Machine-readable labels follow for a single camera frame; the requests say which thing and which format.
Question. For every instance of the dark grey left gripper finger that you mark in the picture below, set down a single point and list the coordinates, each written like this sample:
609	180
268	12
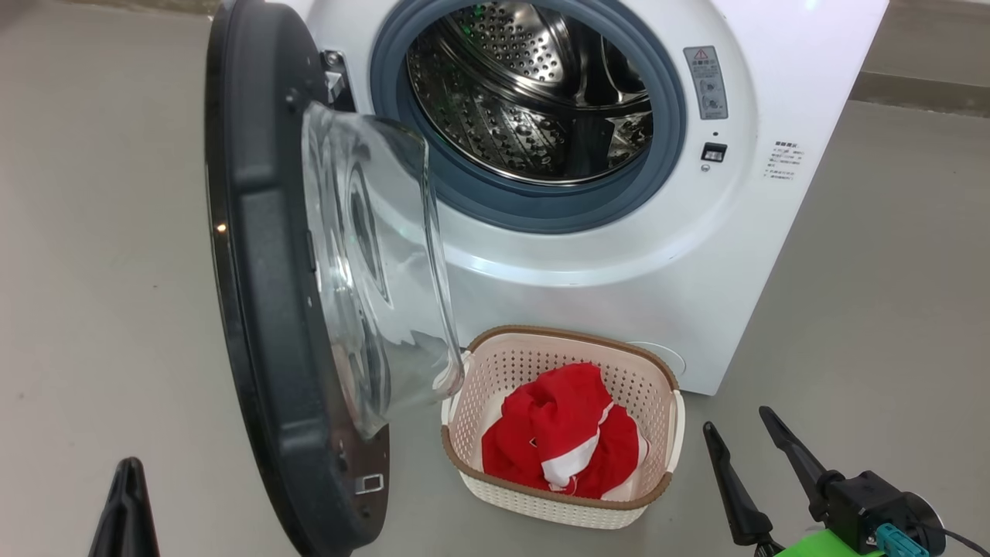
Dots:
124	518

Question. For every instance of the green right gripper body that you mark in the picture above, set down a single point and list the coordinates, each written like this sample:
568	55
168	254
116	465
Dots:
820	545

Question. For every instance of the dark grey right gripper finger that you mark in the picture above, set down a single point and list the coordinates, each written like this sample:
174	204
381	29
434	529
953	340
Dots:
735	487
797	460

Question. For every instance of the red and white garment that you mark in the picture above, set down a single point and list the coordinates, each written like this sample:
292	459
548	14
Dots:
557	418

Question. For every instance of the dark round washing machine door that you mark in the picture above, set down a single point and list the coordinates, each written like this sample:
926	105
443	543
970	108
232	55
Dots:
271	271

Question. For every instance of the white front-load washing machine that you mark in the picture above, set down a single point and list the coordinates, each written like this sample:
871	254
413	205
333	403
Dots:
773	255

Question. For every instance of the cream perforated laundry basket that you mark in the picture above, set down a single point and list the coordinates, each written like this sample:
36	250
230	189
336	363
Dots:
510	363

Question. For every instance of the grey warning sticker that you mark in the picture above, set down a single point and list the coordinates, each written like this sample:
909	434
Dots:
705	81

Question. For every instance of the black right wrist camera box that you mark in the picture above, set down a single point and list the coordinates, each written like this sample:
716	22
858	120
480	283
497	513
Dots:
866	507

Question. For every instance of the teal right camera connector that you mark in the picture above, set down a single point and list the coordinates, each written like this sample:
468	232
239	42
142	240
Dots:
901	541

